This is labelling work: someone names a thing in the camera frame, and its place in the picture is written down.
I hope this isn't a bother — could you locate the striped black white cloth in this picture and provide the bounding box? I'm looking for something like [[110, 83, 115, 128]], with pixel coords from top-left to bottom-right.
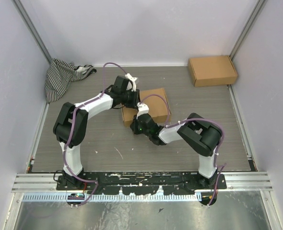
[[45, 58, 97, 103]]

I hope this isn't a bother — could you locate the left aluminium corner post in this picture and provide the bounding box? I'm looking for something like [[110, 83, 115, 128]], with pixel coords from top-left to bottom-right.
[[12, 0, 52, 63]]

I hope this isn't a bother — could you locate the aluminium corner post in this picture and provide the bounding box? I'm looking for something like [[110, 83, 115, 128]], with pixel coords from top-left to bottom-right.
[[12, 0, 52, 63], [229, 0, 268, 60]]

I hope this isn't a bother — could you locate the aluminium front frame rail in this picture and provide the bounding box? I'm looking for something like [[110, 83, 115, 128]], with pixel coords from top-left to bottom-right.
[[12, 171, 272, 194]]

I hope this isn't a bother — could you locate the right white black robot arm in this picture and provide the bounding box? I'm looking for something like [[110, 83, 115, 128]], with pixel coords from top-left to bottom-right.
[[130, 113, 224, 189]]

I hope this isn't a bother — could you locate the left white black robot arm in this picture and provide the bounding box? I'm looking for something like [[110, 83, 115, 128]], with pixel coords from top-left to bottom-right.
[[53, 73, 140, 190]]

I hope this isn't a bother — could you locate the folded brown cardboard box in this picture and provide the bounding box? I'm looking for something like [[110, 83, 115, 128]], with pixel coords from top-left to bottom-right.
[[188, 55, 238, 87]]

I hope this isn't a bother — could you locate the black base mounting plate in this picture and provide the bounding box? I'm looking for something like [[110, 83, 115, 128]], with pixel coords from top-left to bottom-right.
[[54, 172, 227, 196]]

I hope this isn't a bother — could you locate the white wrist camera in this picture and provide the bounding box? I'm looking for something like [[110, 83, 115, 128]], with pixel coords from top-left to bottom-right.
[[136, 102, 149, 119], [125, 73, 139, 92]]

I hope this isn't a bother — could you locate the right aluminium corner post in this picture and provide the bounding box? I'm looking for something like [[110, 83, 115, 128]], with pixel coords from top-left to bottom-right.
[[229, 0, 268, 60]]

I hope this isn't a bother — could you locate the white slotted cable duct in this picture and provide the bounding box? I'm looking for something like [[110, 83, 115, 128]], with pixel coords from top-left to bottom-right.
[[22, 192, 201, 203]]

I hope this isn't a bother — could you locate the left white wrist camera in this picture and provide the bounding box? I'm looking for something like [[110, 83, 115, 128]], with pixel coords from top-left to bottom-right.
[[125, 73, 139, 92]]

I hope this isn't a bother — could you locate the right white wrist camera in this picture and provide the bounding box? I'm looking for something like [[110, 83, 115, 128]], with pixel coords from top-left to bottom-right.
[[136, 102, 149, 119]]

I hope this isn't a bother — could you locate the brown cardboard box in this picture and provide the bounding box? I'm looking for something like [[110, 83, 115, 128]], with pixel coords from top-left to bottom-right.
[[188, 55, 238, 87], [122, 88, 171, 127]]

